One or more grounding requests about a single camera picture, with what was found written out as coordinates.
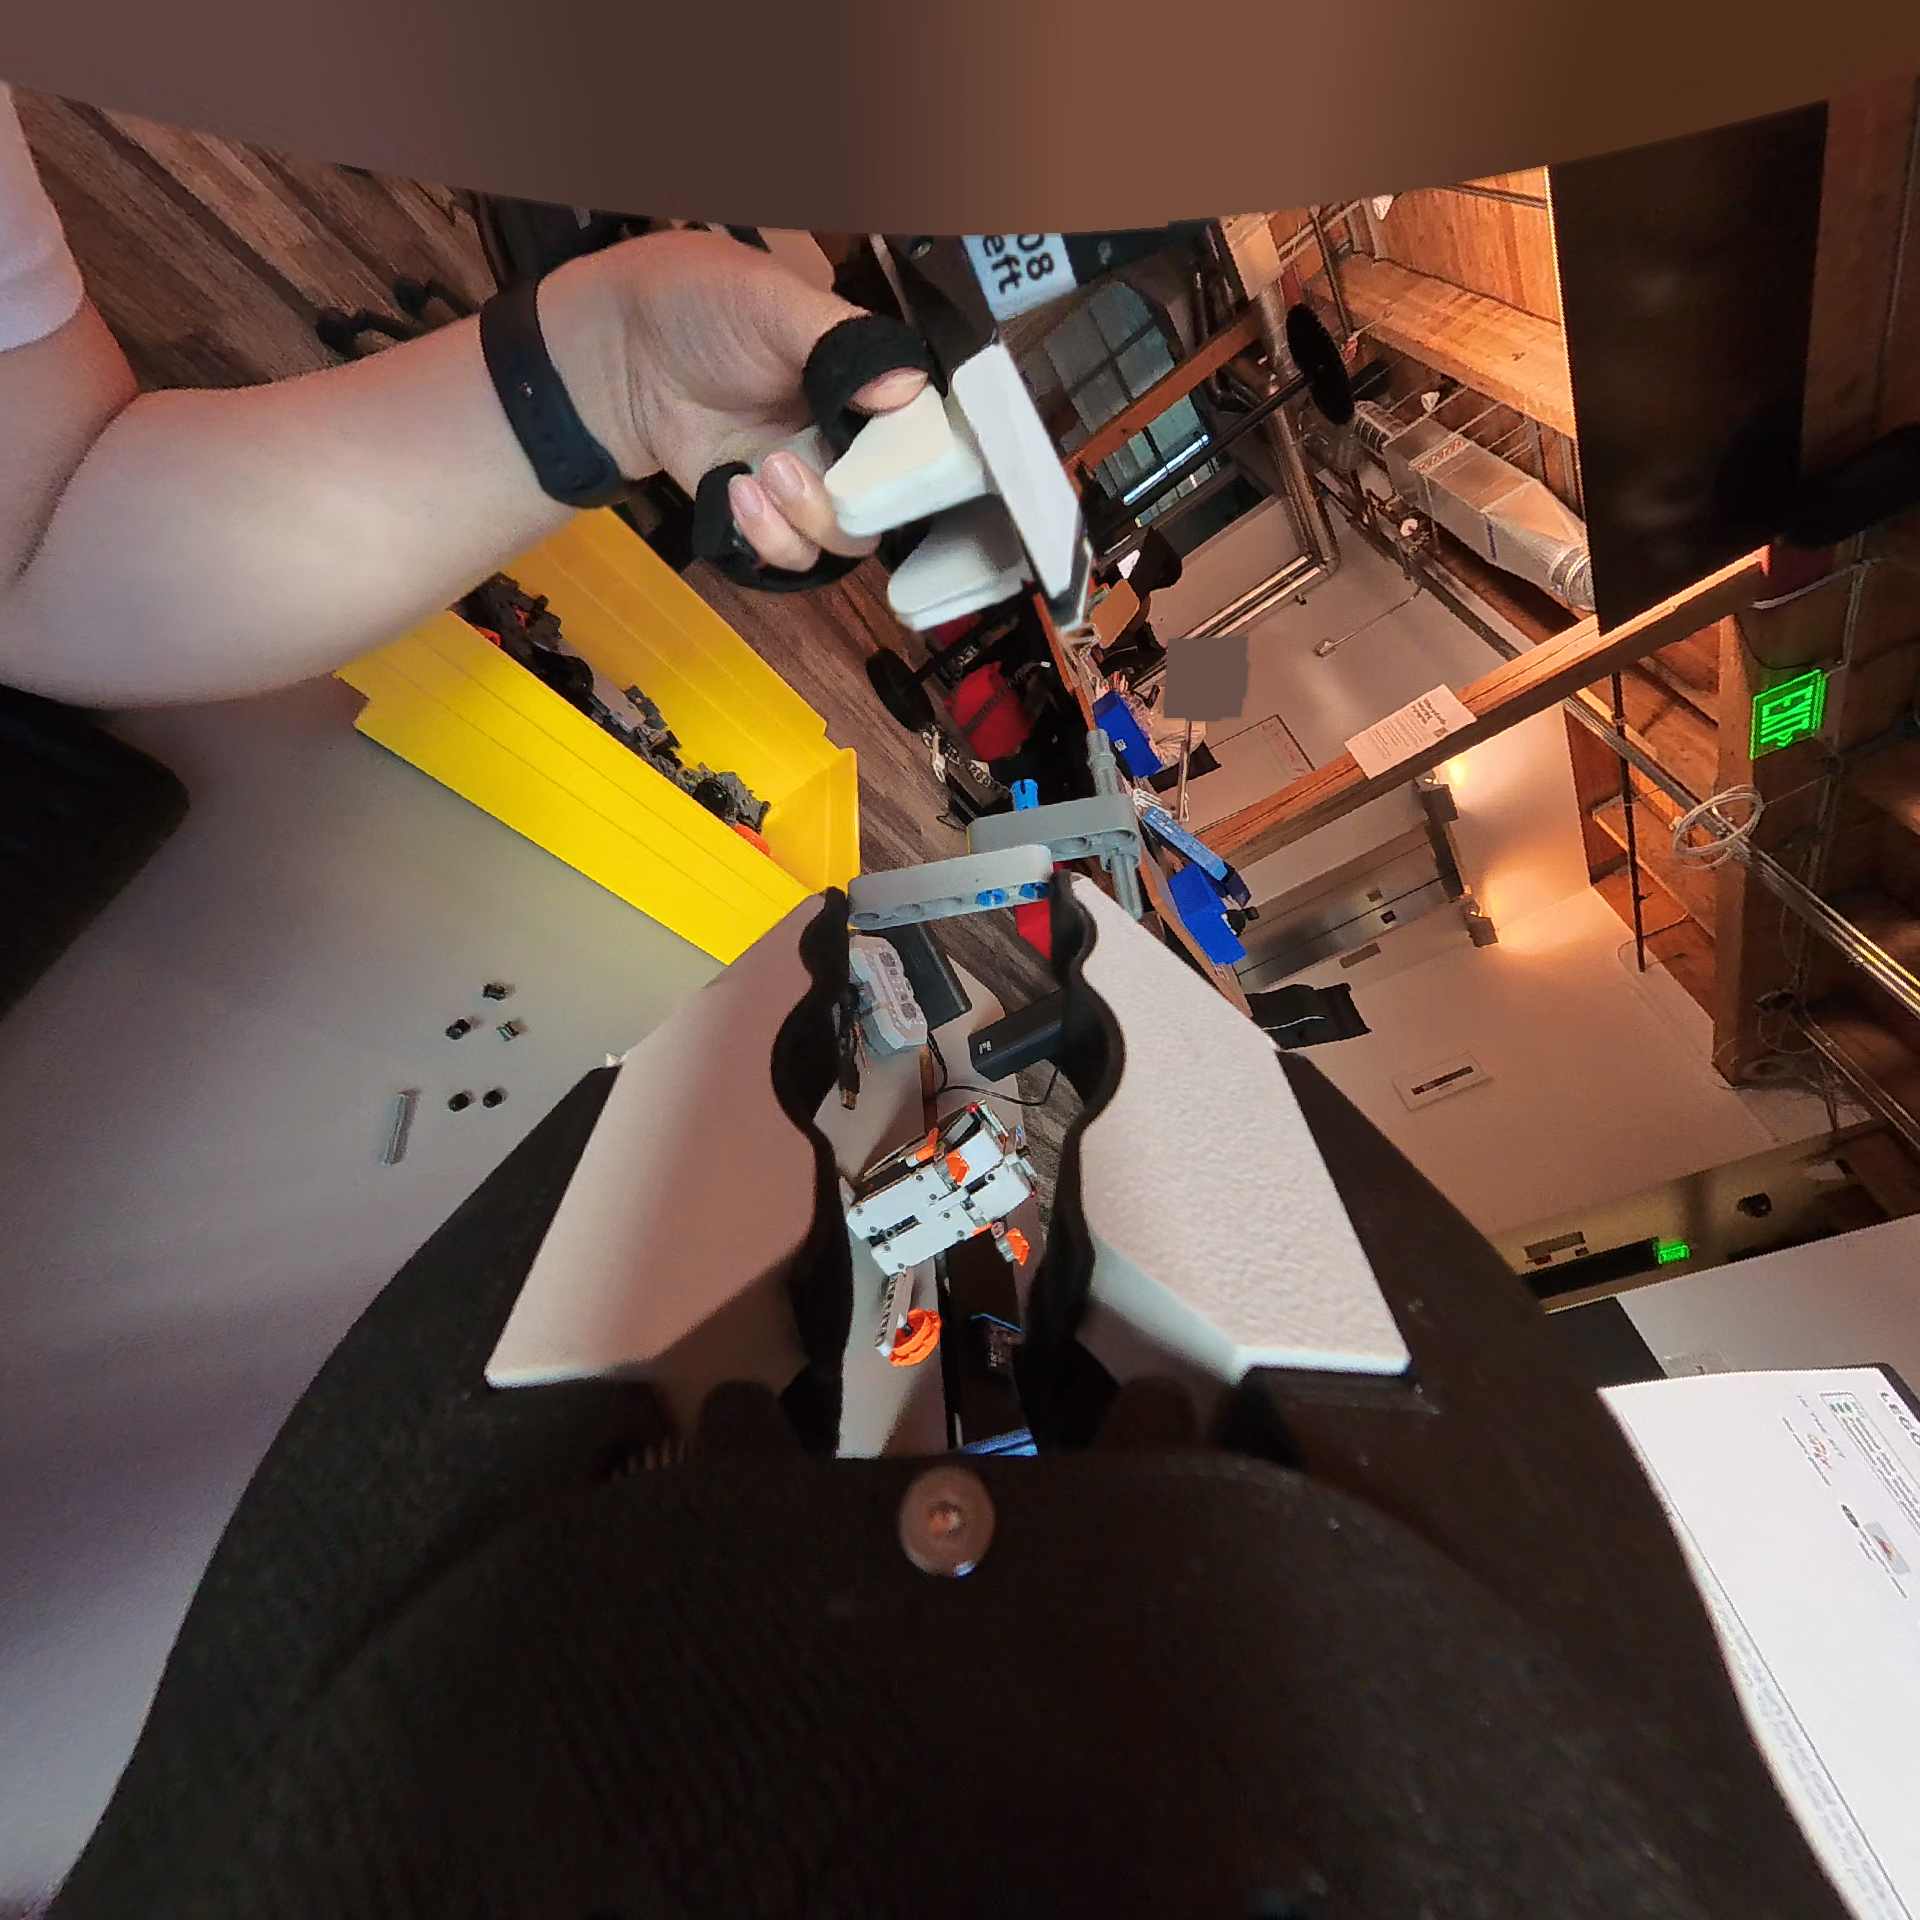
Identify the red bag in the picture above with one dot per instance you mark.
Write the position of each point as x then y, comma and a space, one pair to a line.
991, 721

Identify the curled white poster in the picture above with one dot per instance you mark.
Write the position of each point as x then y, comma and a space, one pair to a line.
1772, 1622

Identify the pile of building kit parts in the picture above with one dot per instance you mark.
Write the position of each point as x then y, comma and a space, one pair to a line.
602, 675

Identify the grey desk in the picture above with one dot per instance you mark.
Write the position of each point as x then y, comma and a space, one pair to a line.
300, 1261

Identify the black wristband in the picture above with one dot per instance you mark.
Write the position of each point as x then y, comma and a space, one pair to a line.
539, 391

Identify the grey beam with blue pin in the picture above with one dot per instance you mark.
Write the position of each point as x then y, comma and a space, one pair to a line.
946, 882

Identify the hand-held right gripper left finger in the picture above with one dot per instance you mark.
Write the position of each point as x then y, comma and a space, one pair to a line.
660, 1202

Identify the grey battery box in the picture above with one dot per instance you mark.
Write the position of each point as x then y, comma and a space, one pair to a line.
886, 991

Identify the blue plastic bin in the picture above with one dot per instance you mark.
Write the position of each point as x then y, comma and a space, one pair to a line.
1201, 886
1126, 737

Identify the yellow plastic parts bin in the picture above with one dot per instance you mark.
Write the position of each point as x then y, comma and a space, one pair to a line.
572, 781

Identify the partly built toy robot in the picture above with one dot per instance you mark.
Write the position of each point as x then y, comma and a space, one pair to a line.
946, 1188

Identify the person's left forearm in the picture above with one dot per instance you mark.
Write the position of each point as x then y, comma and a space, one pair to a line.
240, 511

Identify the black box device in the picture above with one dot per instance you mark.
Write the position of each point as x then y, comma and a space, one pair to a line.
1019, 1036

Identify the green exit sign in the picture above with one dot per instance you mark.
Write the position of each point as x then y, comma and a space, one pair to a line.
1793, 711

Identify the person's left hand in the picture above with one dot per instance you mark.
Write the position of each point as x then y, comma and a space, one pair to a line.
706, 363

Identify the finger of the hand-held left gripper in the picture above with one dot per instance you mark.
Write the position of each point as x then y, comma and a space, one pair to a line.
1026, 467

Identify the grey axle rod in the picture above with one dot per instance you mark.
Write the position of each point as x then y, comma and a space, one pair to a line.
400, 1123

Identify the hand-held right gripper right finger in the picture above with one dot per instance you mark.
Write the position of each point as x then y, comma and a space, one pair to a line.
1230, 1202

